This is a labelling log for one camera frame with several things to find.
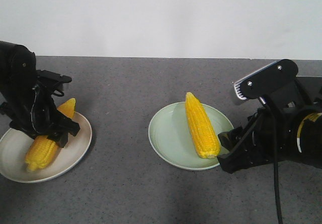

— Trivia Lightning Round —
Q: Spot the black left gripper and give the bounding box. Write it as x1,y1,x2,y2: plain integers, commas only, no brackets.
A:
10,69,80,148

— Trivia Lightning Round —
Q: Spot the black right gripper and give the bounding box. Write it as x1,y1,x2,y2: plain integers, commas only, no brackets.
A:
217,101,306,174

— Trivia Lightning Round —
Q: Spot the yellow corn cob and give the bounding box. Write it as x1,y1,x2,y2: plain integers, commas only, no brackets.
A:
185,92,220,159
25,98,76,172

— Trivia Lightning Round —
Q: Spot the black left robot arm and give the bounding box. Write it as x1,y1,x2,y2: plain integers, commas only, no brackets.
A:
1,41,80,147

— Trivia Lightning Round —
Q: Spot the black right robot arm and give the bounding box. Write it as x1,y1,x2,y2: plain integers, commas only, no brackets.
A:
218,77,321,173

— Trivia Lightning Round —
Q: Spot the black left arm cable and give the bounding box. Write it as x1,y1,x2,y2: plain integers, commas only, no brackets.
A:
30,82,66,131

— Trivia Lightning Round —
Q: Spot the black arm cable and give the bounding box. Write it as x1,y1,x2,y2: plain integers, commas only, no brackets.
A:
30,82,66,131
259,97,285,224

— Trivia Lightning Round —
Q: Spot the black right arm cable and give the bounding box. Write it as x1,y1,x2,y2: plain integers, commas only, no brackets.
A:
259,97,285,224

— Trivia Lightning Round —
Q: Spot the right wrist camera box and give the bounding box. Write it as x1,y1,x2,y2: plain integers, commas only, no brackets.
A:
232,59,315,109

